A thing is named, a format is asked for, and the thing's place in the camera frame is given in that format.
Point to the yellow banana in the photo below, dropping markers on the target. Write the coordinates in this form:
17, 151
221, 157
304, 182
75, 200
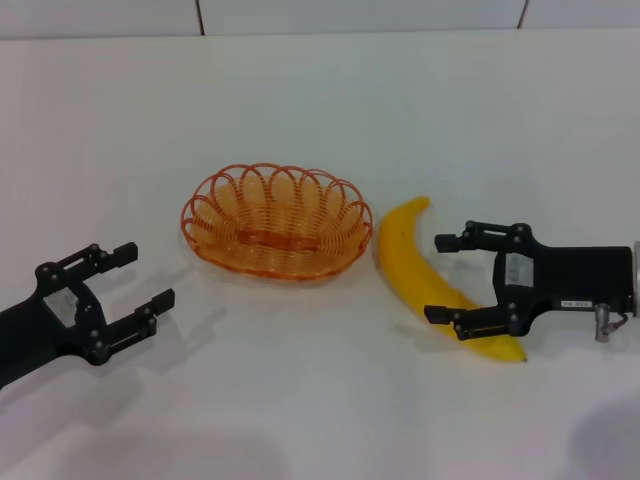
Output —
400, 250

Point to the orange woven plastic basket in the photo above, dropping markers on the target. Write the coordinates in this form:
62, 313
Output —
275, 235

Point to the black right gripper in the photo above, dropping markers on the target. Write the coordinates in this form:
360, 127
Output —
575, 280

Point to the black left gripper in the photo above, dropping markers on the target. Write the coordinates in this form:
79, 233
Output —
35, 330

